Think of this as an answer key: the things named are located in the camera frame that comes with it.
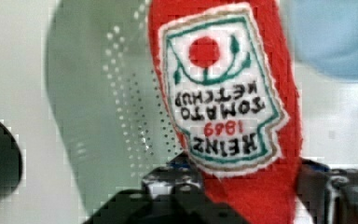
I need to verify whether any green oval strainer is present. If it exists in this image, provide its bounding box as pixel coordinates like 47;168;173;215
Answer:
46;0;182;215

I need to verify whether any blue bowl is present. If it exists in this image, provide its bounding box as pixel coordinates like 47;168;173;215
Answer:
282;0;358;82

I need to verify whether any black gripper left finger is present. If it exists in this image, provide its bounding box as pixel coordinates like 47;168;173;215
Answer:
83;153;249;224

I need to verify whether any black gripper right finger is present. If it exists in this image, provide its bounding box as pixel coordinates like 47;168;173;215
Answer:
296;159;358;224

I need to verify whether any red plush ketchup bottle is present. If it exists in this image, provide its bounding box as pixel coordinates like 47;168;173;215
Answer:
148;0;302;224

